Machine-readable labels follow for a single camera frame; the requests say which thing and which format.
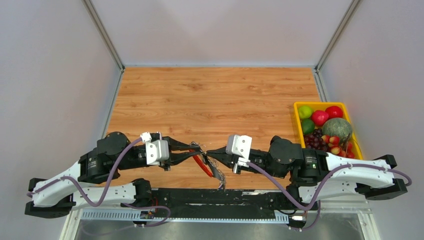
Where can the purple grape bunch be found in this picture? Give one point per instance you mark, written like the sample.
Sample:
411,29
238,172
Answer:
317,140

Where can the red apple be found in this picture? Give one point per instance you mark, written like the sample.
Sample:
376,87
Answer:
319,117
334,112

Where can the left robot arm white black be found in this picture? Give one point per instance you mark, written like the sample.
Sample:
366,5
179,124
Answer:
87,183

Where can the red apple left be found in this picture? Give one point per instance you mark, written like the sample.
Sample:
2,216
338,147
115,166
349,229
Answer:
319,117

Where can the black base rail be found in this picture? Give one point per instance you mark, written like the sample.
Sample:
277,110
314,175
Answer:
198,203

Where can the red handled metal key organizer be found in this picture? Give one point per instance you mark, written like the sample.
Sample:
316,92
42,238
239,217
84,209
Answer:
209,166

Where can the dark green lime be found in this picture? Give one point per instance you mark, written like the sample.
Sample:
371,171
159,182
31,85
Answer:
307,126

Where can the red apple right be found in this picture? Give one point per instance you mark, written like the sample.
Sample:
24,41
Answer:
334,112

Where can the yellow plastic fruit bin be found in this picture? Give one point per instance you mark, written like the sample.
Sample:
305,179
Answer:
316,105

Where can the small red peaches cluster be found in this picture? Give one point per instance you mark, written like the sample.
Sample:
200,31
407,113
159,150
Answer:
335,146

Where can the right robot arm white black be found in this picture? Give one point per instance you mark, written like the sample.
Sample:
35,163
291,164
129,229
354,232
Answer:
306,175

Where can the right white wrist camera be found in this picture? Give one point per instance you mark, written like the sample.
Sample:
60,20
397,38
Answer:
240,144

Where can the light green apple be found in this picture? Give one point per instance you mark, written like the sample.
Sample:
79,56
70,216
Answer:
305,112

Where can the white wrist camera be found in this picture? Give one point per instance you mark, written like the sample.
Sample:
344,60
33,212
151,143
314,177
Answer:
157,151
240,144

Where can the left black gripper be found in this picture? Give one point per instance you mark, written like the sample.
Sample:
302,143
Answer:
176,158

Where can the green netted melon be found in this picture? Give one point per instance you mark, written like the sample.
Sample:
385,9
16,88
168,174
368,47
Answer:
338,127

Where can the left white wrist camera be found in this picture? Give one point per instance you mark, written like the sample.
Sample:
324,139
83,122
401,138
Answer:
157,151

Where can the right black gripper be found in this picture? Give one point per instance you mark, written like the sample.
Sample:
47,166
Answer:
220,155

